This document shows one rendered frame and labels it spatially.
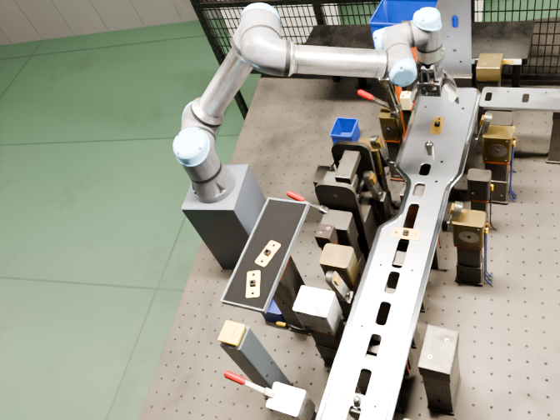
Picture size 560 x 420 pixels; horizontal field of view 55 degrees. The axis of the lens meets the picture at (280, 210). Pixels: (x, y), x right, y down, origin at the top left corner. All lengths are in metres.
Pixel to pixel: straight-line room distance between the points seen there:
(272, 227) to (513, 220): 0.91
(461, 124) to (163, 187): 2.23
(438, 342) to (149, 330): 1.92
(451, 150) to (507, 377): 0.73
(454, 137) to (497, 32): 0.52
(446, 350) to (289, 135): 1.39
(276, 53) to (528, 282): 1.10
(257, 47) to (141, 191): 2.37
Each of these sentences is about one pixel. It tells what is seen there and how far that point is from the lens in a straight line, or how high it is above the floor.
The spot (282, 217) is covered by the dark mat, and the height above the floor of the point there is 1.16.
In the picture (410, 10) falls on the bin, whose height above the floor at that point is 1.11.
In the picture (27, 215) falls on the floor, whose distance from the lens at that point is 4.21.
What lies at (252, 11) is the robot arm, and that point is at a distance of 1.62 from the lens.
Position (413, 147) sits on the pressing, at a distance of 1.92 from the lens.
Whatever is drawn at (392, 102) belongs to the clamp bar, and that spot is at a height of 1.12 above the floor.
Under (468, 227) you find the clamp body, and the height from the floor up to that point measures 1.03.
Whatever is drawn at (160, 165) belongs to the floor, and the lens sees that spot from 3.83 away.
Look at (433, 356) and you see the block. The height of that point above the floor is 1.03.
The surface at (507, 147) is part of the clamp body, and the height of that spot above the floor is 1.00.
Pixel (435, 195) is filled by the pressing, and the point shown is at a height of 1.00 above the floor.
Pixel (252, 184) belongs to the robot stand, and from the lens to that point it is 1.93.
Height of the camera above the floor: 2.40
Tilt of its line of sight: 49 degrees down
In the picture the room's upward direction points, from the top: 25 degrees counter-clockwise
